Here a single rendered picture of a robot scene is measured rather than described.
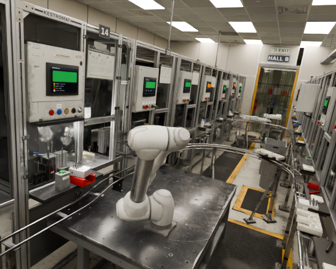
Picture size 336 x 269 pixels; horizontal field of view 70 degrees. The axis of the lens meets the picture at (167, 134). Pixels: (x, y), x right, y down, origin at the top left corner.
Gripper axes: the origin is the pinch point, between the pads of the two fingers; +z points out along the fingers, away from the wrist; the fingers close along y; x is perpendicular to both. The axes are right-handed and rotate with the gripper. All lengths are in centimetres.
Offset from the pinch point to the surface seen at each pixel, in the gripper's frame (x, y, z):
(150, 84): -71, 51, 18
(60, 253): 16, -112, 48
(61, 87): 42, 46, 18
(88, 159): -3.5, -20.6, 36.1
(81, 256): 49, -65, -10
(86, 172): 33.2, -12.1, 3.4
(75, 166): 32.8, -10.3, 14.7
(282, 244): -123, -110, -141
